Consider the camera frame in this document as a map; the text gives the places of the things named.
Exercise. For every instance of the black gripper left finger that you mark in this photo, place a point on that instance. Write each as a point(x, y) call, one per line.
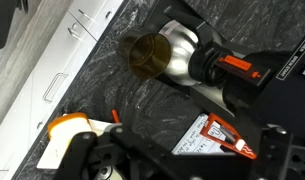
point(92, 140)

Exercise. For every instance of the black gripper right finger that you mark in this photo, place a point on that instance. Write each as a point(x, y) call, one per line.
point(278, 150)

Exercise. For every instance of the steel and black coffee machine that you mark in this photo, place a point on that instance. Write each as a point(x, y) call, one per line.
point(285, 100)

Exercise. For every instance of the amber translucent plastic cup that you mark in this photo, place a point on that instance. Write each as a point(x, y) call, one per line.
point(148, 56)

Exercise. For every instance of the orange crust bread slice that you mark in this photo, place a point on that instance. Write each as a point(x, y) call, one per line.
point(68, 131)

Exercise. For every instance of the white base cabinet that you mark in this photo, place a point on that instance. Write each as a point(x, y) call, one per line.
point(25, 110)

